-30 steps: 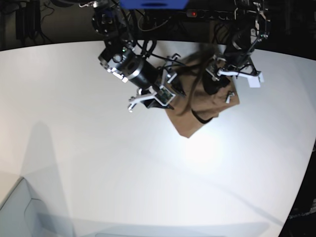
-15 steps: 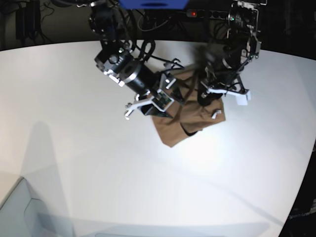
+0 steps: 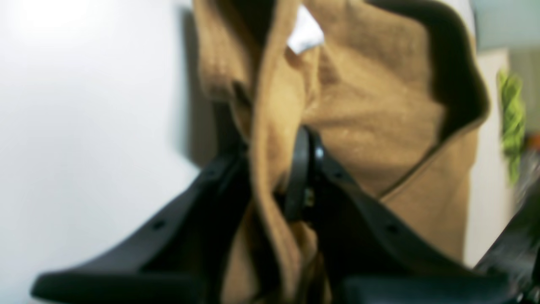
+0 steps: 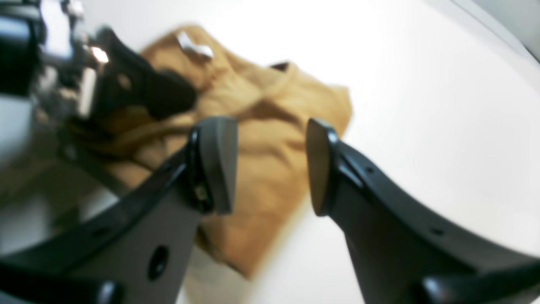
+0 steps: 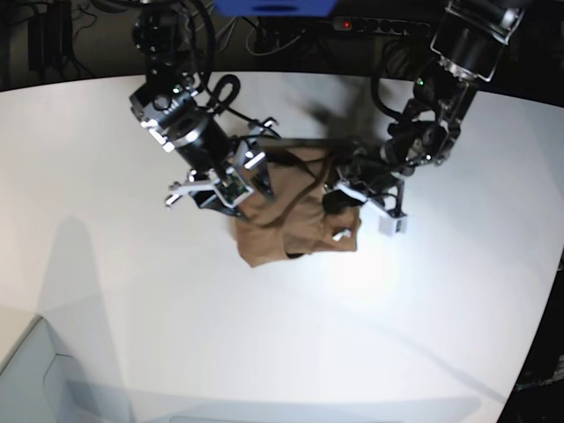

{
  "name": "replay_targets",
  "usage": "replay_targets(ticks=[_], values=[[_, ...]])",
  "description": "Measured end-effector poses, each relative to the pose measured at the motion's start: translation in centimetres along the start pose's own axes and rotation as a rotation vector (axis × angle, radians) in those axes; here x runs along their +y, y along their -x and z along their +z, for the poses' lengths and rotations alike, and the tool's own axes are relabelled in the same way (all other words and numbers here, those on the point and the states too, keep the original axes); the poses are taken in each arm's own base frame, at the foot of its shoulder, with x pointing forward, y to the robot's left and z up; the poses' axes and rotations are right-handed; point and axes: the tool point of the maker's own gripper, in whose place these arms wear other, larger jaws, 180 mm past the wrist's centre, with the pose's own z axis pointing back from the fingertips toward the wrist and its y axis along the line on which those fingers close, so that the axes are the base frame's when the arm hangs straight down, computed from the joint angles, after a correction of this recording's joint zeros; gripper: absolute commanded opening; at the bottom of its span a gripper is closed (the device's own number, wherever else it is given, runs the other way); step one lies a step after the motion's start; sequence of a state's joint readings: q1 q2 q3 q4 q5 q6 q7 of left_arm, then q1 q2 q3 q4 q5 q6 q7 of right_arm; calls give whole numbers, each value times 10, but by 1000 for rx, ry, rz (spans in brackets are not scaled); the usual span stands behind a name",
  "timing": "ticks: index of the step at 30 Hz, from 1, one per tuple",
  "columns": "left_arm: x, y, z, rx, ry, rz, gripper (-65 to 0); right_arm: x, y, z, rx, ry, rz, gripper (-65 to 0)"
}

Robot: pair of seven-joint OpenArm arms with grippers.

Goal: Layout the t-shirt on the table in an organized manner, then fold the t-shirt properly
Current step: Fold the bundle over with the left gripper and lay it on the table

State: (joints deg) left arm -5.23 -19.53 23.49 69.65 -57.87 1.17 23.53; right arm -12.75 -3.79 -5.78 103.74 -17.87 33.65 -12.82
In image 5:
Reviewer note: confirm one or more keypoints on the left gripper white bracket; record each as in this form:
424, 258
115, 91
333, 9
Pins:
385, 196

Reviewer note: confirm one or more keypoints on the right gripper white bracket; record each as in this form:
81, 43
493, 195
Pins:
224, 171

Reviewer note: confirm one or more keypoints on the brown t-shirt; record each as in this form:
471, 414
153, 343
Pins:
294, 223

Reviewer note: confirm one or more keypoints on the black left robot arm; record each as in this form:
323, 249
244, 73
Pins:
464, 52

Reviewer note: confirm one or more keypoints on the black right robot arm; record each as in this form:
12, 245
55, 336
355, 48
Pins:
183, 114

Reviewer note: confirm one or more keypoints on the blue box at table edge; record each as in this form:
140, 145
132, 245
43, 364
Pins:
275, 8

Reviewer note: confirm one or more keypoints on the black equipment on floor left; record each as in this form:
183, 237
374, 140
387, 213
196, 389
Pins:
49, 38

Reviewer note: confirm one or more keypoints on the white bin at table corner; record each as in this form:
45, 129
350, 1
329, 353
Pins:
40, 383

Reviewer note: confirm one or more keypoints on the white power strip red switch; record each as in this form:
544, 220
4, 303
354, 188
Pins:
371, 26

